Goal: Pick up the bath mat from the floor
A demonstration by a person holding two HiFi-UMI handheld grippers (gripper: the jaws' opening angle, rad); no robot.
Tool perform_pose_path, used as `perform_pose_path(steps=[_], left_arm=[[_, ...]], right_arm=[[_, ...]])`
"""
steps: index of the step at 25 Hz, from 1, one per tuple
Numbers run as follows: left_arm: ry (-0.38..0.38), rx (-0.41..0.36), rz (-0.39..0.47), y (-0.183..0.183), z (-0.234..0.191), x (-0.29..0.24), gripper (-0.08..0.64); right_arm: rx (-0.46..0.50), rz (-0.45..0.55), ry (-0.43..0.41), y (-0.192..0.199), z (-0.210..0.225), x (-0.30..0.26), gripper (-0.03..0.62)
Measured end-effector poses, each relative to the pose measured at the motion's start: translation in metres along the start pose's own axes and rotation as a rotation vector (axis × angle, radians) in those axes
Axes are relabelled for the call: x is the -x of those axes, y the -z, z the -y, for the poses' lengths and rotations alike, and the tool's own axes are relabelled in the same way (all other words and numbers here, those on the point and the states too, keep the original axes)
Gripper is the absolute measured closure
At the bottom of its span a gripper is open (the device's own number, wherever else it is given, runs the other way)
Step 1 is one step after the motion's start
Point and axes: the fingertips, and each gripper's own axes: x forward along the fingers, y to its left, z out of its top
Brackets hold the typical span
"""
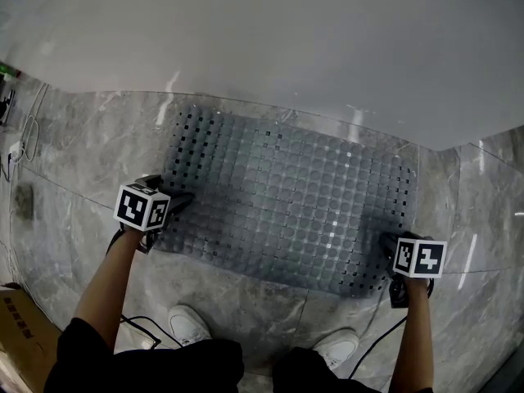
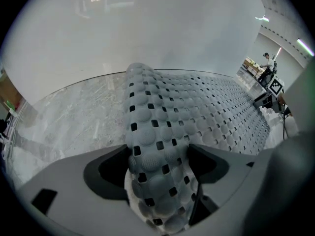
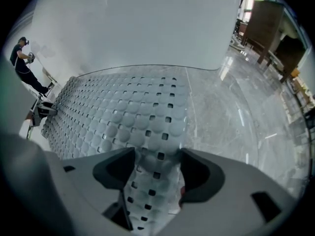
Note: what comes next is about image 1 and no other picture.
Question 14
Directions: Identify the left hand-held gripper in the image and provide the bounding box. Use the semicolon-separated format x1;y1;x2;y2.
113;174;197;255

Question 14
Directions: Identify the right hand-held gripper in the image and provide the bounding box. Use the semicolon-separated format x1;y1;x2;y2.
377;230;448;309

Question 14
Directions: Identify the grey perforated bath mat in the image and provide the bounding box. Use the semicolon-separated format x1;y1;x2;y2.
157;105;418;298

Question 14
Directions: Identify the person's right forearm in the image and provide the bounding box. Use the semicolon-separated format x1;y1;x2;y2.
388;276;435;393

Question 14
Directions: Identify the white bathtub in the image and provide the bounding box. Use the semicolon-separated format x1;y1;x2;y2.
0;0;524;153

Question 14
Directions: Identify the person's right white shoe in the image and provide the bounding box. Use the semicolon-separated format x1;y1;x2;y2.
310;328;360;371

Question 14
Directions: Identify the person's white shoe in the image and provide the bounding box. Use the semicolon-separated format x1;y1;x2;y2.
310;328;360;371
168;304;213;347

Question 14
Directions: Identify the person's left white shoe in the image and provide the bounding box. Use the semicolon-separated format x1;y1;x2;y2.
168;304;213;347

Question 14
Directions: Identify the person's right leg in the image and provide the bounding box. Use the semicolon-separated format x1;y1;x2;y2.
272;346;382;393

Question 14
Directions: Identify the person's leg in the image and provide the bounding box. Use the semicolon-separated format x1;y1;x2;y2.
114;337;245;393
272;346;382;393

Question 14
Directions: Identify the person's left leg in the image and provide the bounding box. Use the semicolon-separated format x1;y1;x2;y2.
114;337;245;393

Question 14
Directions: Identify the large open cardboard box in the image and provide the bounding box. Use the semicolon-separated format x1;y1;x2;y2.
0;285;62;393

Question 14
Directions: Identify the green bottle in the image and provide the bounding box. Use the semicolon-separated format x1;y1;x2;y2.
0;61;21;81

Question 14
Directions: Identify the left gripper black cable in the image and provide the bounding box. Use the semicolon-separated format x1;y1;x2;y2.
106;228;183;350

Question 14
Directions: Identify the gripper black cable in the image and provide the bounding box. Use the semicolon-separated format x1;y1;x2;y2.
106;228;183;350
347;278;436;380

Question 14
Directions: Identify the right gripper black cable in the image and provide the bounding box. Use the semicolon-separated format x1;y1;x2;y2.
347;278;436;380

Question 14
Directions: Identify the white power strip with cables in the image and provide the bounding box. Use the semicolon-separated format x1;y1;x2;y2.
0;82;50;290

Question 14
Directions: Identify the black power cable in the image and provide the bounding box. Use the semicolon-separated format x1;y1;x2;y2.
0;89;17;179

